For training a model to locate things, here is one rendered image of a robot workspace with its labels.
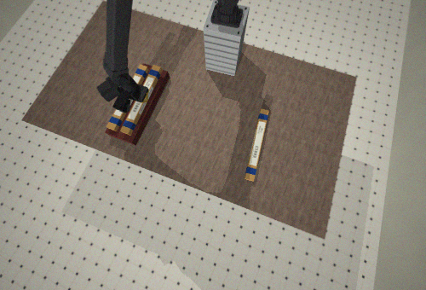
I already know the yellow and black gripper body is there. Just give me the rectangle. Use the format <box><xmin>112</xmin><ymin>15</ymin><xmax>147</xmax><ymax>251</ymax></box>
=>
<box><xmin>130</xmin><ymin>82</ymin><xmax>149</xmax><ymax>102</ymax></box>

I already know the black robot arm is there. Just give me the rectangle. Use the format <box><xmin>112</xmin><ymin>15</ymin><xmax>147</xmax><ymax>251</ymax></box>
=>
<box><xmin>96</xmin><ymin>0</ymin><xmax>243</xmax><ymax>113</ymax></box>

